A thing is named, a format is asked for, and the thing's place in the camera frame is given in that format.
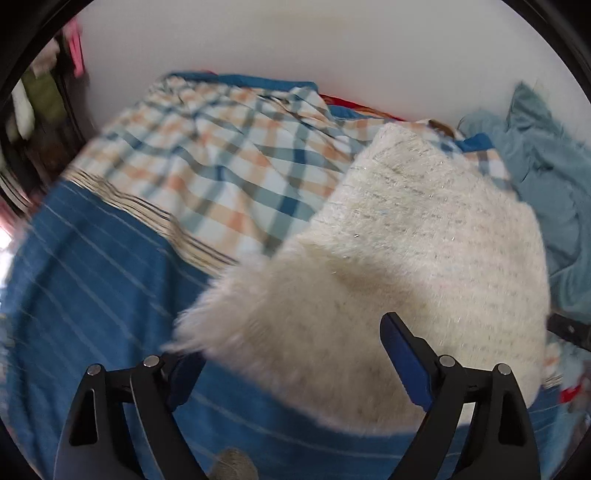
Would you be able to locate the light blue duvet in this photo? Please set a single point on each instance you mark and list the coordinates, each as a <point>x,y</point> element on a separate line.
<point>554,184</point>

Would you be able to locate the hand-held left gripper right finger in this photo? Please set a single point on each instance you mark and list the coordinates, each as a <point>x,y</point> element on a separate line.
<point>406,364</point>

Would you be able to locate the metal clothes rack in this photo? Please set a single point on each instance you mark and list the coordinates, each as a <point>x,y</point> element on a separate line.
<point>69,115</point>

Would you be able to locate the person's grey knit top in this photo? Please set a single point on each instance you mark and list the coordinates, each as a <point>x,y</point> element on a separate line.
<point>233,466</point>

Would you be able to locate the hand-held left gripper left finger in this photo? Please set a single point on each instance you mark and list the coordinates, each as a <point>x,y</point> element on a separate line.
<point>184,378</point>

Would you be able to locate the pink hanger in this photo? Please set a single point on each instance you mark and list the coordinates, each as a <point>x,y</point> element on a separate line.
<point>74,48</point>

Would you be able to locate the cream tweed jacket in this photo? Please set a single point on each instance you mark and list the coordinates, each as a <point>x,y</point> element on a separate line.
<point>392,258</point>

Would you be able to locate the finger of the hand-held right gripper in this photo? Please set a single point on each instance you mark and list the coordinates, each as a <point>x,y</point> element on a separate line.
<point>572,332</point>

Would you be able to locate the plaid blanket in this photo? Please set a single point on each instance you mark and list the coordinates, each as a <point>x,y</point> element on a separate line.
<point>221,161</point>

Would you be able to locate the olive puffer vest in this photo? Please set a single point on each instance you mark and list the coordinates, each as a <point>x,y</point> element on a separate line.
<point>44,94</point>

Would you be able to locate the blue striped bed sheet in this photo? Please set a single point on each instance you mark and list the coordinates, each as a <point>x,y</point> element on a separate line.
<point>101,277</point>

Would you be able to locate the small brown object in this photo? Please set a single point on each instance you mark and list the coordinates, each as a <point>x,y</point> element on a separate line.
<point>438,124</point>

